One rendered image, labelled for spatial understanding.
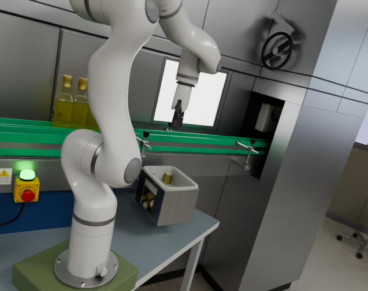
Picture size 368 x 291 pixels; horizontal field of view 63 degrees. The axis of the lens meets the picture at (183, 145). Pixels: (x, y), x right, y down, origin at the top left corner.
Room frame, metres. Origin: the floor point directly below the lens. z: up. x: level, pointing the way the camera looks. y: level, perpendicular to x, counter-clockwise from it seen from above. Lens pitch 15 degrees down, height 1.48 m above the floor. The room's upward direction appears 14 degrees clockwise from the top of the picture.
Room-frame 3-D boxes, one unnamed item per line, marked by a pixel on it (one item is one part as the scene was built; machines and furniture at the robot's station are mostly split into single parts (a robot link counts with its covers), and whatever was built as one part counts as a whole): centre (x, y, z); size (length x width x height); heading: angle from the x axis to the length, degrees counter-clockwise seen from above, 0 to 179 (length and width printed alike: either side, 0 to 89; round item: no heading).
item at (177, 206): (1.23, 0.04, 0.92); 0.27 x 0.17 x 0.15; 36
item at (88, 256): (0.78, 0.20, 0.91); 0.19 x 0.19 x 0.18
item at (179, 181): (1.21, 0.02, 0.97); 0.22 x 0.17 x 0.09; 36
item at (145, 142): (1.22, 0.18, 1.12); 0.17 x 0.03 x 0.12; 36
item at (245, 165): (1.60, -0.34, 1.07); 0.17 x 0.05 x 0.23; 36
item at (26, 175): (0.92, 0.48, 1.01); 0.05 x 0.05 x 0.03
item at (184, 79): (1.14, 0.05, 1.42); 0.09 x 0.08 x 0.03; 173
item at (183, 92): (1.14, 0.05, 1.36); 0.10 x 0.07 x 0.11; 173
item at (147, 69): (1.52, 0.22, 1.32); 0.90 x 0.03 x 0.34; 126
